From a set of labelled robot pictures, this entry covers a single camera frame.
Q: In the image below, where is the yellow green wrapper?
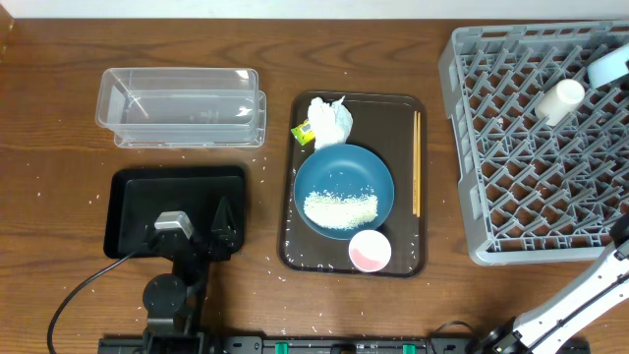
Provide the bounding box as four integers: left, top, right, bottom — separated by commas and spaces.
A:
291, 120, 315, 146

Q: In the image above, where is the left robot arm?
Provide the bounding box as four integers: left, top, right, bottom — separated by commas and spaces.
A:
138, 197, 244, 353

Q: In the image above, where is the pile of white rice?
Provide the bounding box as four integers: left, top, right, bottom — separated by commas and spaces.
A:
304, 192, 378, 230

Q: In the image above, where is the dark brown serving tray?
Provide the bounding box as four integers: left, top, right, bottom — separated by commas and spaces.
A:
278, 91, 428, 278

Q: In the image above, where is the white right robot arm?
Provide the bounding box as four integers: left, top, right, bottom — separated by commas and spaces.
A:
467, 215, 628, 354

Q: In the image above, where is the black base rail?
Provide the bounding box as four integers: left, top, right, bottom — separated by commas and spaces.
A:
97, 336, 470, 354

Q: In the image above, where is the black waste bin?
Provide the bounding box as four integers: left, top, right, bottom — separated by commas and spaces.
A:
103, 165, 246, 259

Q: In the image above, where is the dark blue plate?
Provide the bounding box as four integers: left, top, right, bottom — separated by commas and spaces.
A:
293, 144, 395, 241

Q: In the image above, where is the clear plastic bin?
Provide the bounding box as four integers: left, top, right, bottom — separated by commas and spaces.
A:
94, 67, 266, 148

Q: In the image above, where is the small pink dish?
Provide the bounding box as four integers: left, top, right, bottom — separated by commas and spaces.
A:
348, 230, 392, 272

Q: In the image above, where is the white napkin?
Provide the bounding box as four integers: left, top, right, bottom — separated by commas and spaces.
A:
308, 96, 353, 150

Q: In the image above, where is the light blue bowl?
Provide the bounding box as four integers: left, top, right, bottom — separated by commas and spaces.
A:
587, 44, 629, 89

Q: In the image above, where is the grey dishwasher rack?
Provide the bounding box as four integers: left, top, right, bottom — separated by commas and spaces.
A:
438, 21, 628, 266

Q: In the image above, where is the wooden chopstick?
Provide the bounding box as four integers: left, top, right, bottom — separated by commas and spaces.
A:
418, 111, 422, 218
413, 111, 420, 217

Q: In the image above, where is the cream plastic cup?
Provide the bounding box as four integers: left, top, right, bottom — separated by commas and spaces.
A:
535, 79, 586, 127

